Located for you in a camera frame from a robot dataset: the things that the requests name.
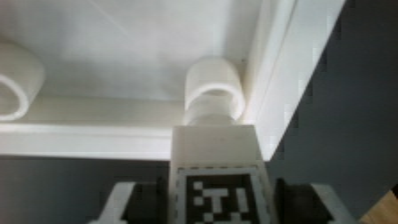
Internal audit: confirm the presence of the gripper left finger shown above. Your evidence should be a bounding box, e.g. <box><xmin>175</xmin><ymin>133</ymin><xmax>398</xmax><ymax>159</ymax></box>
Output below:
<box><xmin>86</xmin><ymin>182</ymin><xmax>166</xmax><ymax>224</ymax></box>

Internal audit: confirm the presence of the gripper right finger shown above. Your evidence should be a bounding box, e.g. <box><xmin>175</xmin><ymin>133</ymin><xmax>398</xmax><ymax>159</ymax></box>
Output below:
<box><xmin>273</xmin><ymin>178</ymin><xmax>358</xmax><ymax>224</ymax></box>

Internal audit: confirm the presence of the white leg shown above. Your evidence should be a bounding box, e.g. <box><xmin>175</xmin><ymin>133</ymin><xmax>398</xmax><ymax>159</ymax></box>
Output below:
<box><xmin>166</xmin><ymin>89</ymin><xmax>276</xmax><ymax>224</ymax></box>

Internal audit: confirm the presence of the white square table top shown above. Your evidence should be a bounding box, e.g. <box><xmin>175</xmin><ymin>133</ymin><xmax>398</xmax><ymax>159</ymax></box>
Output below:
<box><xmin>0</xmin><ymin>0</ymin><xmax>347</xmax><ymax>160</ymax></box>

